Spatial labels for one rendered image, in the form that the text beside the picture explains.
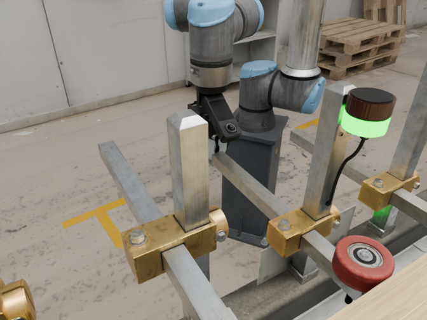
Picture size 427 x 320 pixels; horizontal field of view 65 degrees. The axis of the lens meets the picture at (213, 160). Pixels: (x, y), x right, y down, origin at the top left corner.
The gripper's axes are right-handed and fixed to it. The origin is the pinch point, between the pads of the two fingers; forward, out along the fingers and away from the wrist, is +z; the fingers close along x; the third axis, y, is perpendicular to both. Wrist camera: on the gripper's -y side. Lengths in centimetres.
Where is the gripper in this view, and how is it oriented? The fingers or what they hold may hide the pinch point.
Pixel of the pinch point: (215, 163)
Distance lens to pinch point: 82.3
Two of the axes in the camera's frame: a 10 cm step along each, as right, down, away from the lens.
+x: -8.6, 2.7, -4.2
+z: 0.0, 8.4, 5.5
